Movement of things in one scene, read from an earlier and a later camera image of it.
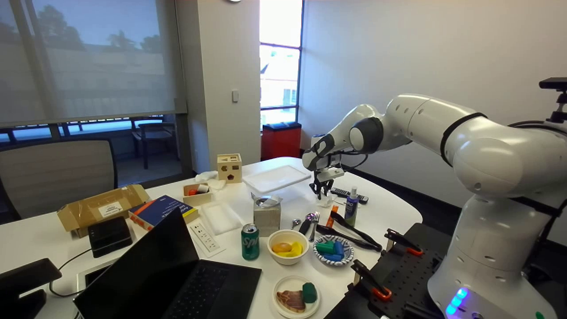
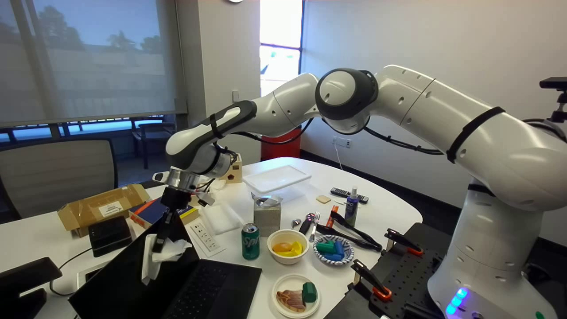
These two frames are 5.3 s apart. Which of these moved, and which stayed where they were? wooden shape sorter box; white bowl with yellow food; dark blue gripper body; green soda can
Moved: dark blue gripper body
Stayed: wooden shape sorter box; green soda can; white bowl with yellow food
